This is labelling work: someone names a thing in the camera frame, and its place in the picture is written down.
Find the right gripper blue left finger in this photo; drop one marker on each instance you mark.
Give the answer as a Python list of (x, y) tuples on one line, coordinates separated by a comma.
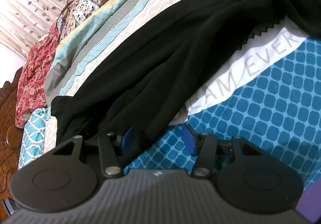
[(126, 142)]

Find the teal white patterned pillow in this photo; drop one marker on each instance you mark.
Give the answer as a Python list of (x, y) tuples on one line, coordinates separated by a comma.
[(33, 139)]

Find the patterned teal beige bedsheet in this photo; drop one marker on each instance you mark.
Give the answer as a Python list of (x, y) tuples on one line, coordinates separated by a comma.
[(267, 92)]

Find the red floral quilt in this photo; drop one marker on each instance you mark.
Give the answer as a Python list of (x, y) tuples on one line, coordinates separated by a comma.
[(30, 88)]

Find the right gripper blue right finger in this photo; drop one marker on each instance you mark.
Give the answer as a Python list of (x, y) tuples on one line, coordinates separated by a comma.
[(191, 139)]

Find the black pants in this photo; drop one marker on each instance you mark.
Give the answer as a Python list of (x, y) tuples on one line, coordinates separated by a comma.
[(147, 79)]

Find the carved wooden headboard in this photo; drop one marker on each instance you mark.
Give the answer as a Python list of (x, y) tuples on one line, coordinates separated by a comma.
[(10, 135)]

